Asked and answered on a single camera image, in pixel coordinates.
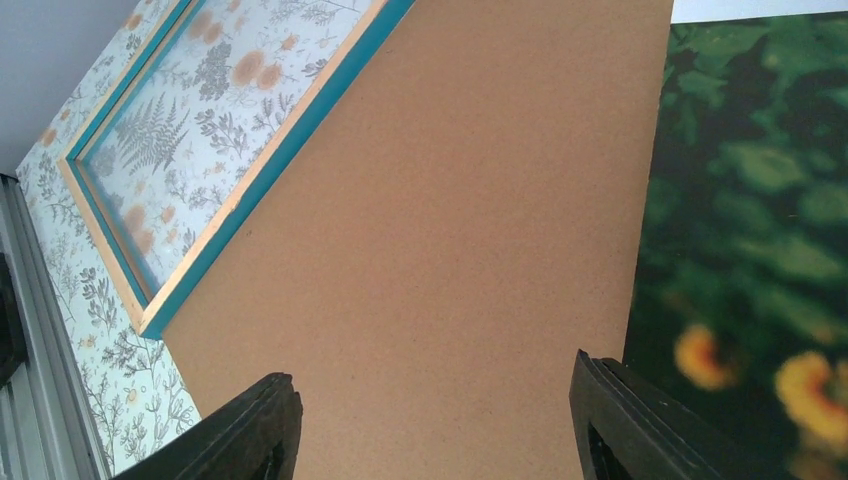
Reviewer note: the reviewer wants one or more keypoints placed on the sunflower photo print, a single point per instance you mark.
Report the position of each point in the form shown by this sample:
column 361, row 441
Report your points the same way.
column 739, row 306

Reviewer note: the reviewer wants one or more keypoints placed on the teal wooden picture frame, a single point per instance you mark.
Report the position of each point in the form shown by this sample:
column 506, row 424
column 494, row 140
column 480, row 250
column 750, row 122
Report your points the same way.
column 210, row 110

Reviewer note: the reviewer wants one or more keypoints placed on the brown backing board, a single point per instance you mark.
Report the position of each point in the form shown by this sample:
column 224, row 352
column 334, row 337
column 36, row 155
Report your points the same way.
column 462, row 223

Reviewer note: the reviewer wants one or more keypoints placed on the floral patterned table mat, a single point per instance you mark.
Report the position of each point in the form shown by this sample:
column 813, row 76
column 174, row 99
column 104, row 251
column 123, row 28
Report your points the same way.
column 132, row 389

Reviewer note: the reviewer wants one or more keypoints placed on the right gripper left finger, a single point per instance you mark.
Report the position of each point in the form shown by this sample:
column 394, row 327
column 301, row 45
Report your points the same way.
column 256, row 435

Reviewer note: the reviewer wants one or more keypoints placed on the aluminium rail base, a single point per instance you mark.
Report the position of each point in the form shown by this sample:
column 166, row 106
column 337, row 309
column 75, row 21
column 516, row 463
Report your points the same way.
column 46, row 429

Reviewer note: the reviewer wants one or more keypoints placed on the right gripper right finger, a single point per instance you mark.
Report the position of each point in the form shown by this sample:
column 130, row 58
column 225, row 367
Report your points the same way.
column 626, row 428

